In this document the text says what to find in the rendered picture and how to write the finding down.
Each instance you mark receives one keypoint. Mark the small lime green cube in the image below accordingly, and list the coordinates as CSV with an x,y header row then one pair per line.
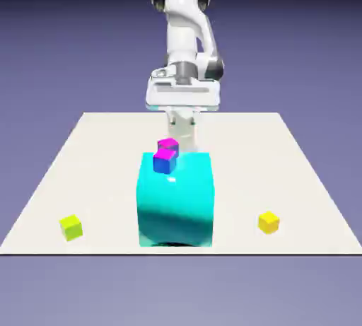
x,y
71,227

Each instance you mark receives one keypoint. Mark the small yellow cube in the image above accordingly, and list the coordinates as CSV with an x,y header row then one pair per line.
x,y
268,222

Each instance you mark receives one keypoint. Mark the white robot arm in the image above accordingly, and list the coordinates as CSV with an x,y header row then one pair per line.
x,y
181,20

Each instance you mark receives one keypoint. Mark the small magenta and blue cube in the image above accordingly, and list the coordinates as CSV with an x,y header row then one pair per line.
x,y
164,163
168,143

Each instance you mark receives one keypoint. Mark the large cyan box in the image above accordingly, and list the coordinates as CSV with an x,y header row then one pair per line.
x,y
175,204

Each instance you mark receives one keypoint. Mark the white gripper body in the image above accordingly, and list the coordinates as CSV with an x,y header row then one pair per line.
x,y
183,97

